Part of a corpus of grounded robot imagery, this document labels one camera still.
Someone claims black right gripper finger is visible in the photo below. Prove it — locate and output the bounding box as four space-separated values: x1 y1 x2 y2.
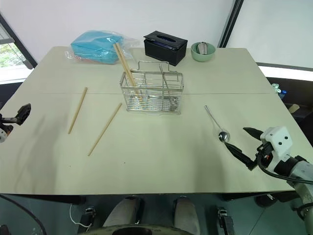
243 127 263 142
224 142 258 171

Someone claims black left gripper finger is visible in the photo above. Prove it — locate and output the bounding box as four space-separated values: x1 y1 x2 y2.
16 103 32 126

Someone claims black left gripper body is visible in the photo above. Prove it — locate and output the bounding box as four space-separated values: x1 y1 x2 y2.
0 113 19 132

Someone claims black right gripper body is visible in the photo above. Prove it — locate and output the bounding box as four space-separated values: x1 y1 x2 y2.
254 139 274 170

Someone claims silver metal spoon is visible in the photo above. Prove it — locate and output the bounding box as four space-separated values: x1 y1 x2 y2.
204 105 231 143

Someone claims black wheel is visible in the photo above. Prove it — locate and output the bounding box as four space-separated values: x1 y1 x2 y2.
255 192 278 209

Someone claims wooden chopstick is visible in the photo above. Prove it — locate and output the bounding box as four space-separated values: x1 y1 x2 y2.
112 44 143 103
88 102 123 157
114 43 145 103
67 87 88 135

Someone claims silver spoon with round bowl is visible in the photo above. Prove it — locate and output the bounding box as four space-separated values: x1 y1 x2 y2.
163 73 179 111

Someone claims green bowl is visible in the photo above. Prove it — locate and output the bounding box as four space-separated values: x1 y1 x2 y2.
190 42 217 62

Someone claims blue cloth in plastic bag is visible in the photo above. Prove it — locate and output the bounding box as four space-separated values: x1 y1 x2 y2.
64 30 140 65

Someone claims black tissue box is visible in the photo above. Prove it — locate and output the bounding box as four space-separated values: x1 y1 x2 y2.
143 30 189 67

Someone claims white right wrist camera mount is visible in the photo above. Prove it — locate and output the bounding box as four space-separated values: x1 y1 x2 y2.
259 126 293 169

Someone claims black window frame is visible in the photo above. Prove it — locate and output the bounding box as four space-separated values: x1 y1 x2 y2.
0 11 38 70

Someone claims black floor cable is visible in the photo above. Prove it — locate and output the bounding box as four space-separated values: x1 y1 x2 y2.
0 193 47 235

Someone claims silver wire cutlery caddy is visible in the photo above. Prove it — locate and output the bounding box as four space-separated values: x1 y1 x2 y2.
119 60 184 115

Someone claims white thin cable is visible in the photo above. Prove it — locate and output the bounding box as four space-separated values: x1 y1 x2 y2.
69 204 94 228

